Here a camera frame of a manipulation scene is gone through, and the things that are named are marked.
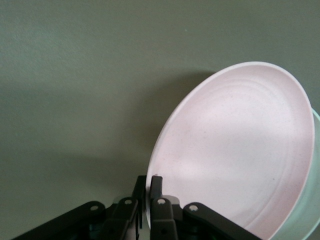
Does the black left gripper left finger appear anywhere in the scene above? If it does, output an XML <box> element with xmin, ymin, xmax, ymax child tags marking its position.
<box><xmin>9</xmin><ymin>175</ymin><xmax>147</xmax><ymax>240</ymax></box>

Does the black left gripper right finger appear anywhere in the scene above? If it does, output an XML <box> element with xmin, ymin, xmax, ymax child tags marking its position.
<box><xmin>150</xmin><ymin>175</ymin><xmax>263</xmax><ymax>240</ymax></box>

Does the pink plate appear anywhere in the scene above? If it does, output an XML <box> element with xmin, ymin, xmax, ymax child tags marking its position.
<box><xmin>145</xmin><ymin>61</ymin><xmax>315</xmax><ymax>240</ymax></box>

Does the green plate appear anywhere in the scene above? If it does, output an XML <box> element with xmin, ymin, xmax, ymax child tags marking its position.
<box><xmin>271</xmin><ymin>107</ymin><xmax>320</xmax><ymax>240</ymax></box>

